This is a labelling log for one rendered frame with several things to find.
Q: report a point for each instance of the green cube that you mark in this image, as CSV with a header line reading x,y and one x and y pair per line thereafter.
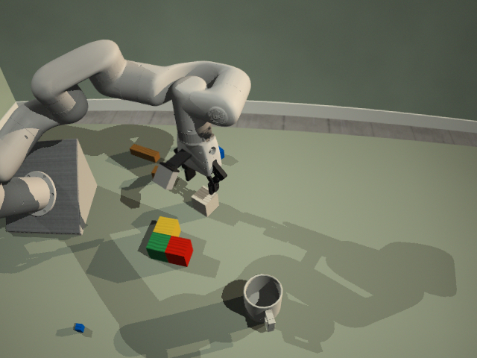
x,y
157,245

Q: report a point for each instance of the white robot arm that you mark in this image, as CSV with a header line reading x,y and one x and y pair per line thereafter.
x,y
55,86

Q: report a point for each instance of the grey mug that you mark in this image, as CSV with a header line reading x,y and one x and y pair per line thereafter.
x,y
263,290

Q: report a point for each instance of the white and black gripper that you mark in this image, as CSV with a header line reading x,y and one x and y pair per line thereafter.
x,y
205,159

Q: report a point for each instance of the red cube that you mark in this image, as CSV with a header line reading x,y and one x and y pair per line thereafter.
x,y
179,251

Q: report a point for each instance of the yellow cube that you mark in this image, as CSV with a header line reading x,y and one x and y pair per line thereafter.
x,y
167,226

